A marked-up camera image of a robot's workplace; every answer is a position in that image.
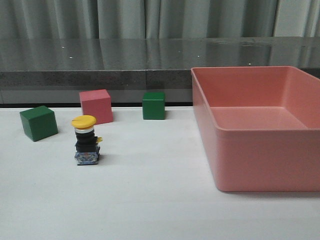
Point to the yellow push button switch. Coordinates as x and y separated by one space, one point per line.
87 144

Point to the grey curtain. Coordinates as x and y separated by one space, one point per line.
158 19

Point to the pink plastic bin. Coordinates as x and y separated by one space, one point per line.
260 127

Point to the grey granite ledge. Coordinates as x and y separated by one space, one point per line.
54 71

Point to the small green wooden cube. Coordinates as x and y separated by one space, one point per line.
39 123

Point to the pink wooden cube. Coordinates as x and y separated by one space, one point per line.
97 103

